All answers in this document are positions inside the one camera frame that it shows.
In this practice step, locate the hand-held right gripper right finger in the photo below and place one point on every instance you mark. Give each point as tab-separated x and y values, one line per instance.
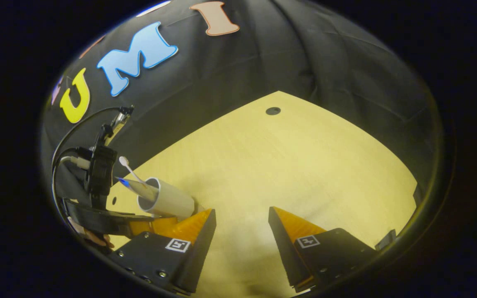
286	248

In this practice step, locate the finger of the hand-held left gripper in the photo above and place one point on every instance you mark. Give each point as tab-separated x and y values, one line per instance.
97	221

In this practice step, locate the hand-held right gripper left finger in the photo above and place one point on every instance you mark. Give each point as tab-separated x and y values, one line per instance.
199	252

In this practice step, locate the white toothbrush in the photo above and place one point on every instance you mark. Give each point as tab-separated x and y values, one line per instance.
123	160

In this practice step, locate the white toothpaste tube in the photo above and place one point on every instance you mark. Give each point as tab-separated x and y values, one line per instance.
139	189

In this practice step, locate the light wooden desktop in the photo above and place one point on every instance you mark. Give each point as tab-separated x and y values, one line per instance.
304	165

